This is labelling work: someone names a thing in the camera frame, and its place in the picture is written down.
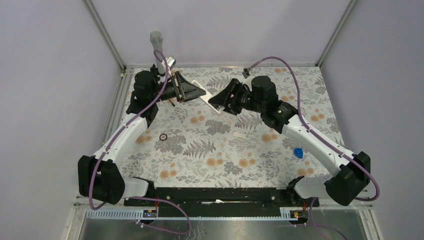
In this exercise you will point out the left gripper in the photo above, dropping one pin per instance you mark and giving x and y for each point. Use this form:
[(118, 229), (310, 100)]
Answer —
[(186, 91)]

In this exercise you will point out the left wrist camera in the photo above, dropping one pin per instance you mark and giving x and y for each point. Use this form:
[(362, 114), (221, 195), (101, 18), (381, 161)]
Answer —
[(171, 61)]

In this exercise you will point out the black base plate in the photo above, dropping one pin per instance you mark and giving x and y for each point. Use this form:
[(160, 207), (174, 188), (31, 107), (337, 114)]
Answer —
[(223, 202)]

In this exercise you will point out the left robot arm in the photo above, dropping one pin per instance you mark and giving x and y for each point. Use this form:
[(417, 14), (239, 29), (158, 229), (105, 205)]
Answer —
[(99, 176)]

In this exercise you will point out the white remote control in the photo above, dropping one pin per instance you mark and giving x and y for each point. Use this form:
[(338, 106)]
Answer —
[(207, 97)]

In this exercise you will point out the blue plastic piece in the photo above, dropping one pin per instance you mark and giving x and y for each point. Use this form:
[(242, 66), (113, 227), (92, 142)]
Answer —
[(298, 152)]

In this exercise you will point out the grey microphone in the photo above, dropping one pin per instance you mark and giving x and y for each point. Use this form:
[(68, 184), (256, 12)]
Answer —
[(156, 40)]

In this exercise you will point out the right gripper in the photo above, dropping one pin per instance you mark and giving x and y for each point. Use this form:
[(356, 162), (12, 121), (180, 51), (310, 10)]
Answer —
[(235, 87)]

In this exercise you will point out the white battery cover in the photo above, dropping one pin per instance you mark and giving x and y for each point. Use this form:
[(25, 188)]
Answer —
[(239, 135)]

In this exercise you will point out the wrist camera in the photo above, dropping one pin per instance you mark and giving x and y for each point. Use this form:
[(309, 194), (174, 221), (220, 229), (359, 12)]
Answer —
[(246, 73), (171, 61)]

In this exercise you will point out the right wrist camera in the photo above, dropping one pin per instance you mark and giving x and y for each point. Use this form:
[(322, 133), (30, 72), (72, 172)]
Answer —
[(246, 73)]

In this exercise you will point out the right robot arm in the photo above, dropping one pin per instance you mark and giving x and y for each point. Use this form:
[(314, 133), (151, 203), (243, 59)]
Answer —
[(349, 173)]

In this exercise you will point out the floral patterned mat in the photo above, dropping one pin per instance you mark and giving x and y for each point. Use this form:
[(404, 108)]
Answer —
[(190, 145)]

